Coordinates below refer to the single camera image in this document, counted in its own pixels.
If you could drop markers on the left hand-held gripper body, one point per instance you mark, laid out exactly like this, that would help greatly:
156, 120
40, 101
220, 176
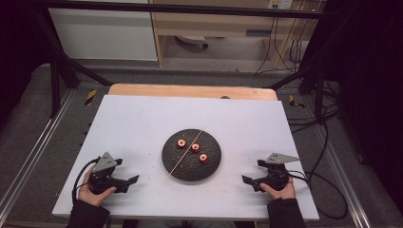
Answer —
103, 164

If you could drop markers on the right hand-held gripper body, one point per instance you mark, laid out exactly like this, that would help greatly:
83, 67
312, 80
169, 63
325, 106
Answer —
277, 179

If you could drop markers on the red candied fruit skewer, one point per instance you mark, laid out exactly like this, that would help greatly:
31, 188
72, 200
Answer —
177, 163

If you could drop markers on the round black plate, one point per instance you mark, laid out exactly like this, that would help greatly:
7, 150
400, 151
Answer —
190, 169

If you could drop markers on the person's right hand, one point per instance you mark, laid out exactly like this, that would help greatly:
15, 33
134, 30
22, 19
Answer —
282, 193

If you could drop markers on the person's left hand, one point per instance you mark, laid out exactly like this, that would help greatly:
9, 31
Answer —
93, 198

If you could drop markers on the white board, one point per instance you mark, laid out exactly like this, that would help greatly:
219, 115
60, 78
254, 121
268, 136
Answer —
136, 126

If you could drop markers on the wooden table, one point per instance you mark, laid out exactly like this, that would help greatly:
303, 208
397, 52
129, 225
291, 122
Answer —
190, 91

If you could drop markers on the white cabinet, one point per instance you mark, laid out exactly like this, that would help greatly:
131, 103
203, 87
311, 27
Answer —
104, 34

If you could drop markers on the grey chair base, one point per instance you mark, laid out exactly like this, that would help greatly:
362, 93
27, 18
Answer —
191, 39

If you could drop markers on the light wooden desk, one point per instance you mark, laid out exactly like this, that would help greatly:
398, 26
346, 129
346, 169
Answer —
206, 27

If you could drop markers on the white power strip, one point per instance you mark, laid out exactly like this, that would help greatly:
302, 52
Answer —
280, 3

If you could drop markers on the aluminium floor rail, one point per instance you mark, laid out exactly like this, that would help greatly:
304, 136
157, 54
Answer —
38, 145
340, 171

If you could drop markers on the black metal frame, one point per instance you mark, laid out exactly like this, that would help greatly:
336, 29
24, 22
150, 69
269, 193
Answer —
190, 8

